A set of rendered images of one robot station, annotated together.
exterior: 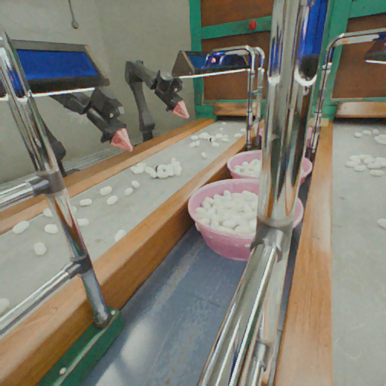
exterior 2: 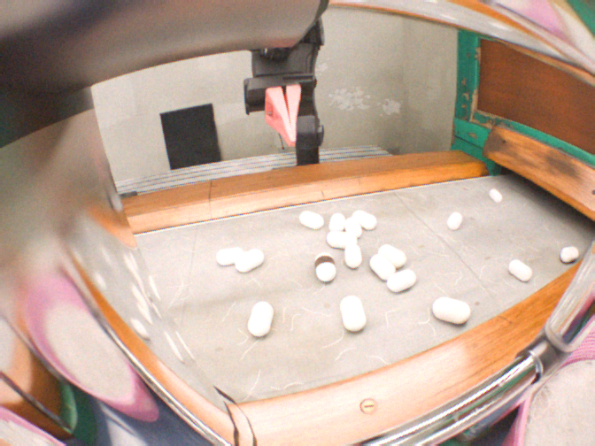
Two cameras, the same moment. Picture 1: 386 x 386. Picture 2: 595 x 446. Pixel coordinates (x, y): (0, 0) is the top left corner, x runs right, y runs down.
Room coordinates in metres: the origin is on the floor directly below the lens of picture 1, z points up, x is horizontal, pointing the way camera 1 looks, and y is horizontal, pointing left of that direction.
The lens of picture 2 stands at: (0.97, -0.27, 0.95)
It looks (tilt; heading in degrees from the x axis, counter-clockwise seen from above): 31 degrees down; 49
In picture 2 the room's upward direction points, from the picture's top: 4 degrees counter-clockwise
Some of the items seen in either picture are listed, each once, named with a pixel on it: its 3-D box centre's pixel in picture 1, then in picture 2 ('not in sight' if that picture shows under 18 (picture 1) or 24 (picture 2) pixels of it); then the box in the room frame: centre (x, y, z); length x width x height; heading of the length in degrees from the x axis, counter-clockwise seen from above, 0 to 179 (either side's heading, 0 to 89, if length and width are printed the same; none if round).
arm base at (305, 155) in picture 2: (147, 136); (307, 157); (1.47, 0.26, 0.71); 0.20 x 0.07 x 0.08; 147
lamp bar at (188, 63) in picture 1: (218, 62); not in sight; (1.11, -0.14, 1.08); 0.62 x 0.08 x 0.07; 151
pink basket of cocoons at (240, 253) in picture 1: (242, 217); not in sight; (0.49, -0.12, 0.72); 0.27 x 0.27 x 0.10
